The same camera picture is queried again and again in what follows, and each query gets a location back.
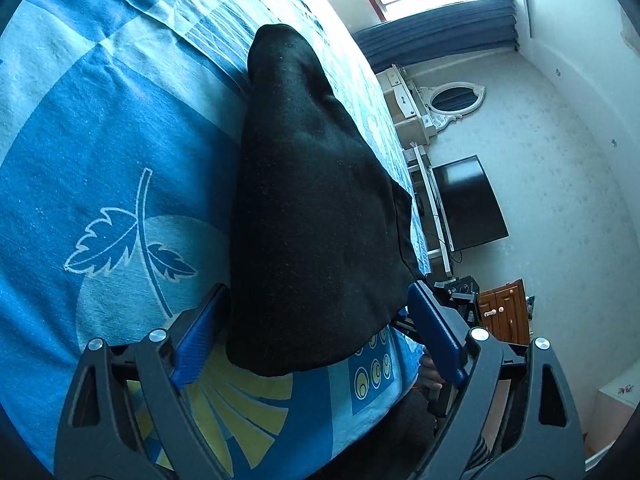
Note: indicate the white dressing table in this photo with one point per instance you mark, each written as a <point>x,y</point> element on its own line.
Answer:
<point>400,105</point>

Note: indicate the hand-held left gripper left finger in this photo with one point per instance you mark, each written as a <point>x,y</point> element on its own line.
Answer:
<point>200,335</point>

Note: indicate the black pants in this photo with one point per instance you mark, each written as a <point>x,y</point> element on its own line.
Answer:
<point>310,210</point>

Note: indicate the black television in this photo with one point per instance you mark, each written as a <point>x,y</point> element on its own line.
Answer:
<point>470,205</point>

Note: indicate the white television cabinet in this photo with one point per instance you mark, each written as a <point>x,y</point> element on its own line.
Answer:
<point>422,172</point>

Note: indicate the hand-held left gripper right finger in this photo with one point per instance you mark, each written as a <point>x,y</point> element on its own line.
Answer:
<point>435,330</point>

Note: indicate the person's dark clothing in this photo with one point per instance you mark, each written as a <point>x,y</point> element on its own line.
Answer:
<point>400,440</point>

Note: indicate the blue leaf-patterned bed sheet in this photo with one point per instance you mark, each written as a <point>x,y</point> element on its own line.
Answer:
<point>75,135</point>

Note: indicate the dark blue curtain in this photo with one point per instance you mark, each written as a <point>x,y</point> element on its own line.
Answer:
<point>440,30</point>

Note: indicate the brown wooden cabinet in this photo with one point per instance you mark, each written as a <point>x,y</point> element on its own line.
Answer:
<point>505,310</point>

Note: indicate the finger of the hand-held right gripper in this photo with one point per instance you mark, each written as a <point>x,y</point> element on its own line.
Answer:
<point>405,322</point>

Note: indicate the white pink storage box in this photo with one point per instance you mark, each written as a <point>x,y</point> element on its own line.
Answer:
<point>612,410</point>

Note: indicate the oval white-framed mirror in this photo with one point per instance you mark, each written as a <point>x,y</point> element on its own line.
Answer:
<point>452,100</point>

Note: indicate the person's right hand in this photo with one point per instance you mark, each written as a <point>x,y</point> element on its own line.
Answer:
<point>429,375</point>

